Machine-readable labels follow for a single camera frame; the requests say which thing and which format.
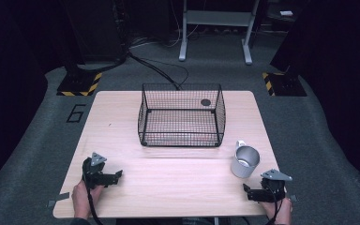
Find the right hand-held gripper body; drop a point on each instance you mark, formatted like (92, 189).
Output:
(273, 184)

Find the black round table grommet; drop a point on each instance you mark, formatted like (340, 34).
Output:
(205, 102)

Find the grey tape strip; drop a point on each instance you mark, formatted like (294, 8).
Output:
(293, 198)
(58, 198)

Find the black base with hazard stripes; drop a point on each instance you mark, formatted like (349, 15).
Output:
(282, 84)
(81, 84)

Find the small white box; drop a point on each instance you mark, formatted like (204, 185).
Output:
(286, 13)

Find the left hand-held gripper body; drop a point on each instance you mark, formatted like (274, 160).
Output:
(94, 170)

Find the person's left hand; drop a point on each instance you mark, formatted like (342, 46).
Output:
(82, 200)

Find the grey metal cup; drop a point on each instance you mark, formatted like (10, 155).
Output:
(245, 162)

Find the person's right hand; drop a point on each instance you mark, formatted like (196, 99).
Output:
(282, 212)

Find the white metal stand frame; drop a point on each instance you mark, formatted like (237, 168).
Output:
(218, 18)

